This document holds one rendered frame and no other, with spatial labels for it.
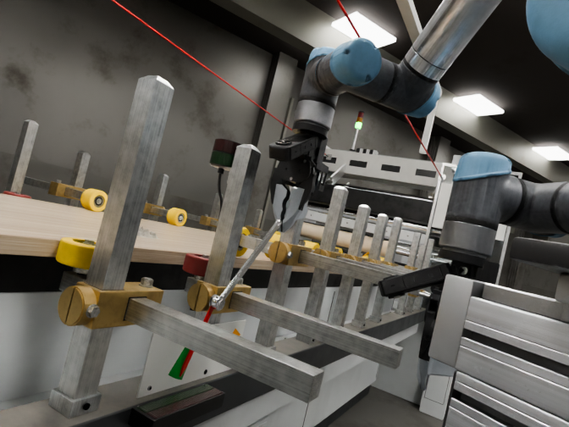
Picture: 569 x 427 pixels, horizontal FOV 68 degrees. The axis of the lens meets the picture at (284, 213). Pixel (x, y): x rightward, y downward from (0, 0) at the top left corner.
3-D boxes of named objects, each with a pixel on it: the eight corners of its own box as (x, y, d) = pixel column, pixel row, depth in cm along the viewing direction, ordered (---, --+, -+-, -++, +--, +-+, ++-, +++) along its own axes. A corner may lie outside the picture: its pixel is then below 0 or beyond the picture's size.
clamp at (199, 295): (245, 311, 85) (251, 286, 86) (204, 315, 74) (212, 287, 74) (224, 302, 88) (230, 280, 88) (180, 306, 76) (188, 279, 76)
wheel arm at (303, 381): (317, 404, 47) (326, 366, 47) (305, 412, 44) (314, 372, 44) (76, 294, 68) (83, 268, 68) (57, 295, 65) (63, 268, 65)
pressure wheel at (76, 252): (100, 309, 70) (118, 242, 71) (96, 323, 63) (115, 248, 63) (47, 302, 68) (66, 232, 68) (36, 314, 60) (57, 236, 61)
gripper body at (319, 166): (323, 195, 85) (337, 138, 86) (306, 186, 78) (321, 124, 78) (290, 189, 89) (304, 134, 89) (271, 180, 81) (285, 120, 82)
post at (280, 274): (264, 383, 101) (311, 189, 103) (256, 386, 98) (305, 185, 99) (252, 378, 102) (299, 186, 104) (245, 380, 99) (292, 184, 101)
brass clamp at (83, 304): (159, 324, 63) (167, 291, 63) (80, 333, 51) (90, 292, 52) (131, 312, 66) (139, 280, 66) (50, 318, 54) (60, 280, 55)
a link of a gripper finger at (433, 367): (453, 407, 59) (467, 341, 59) (411, 390, 61) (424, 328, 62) (455, 402, 61) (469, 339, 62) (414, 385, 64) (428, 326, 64)
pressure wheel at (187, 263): (219, 314, 87) (233, 260, 88) (194, 317, 80) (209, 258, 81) (190, 303, 91) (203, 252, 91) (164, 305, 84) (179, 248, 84)
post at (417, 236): (402, 317, 232) (422, 232, 234) (400, 318, 229) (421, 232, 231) (396, 315, 234) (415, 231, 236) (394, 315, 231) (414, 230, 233)
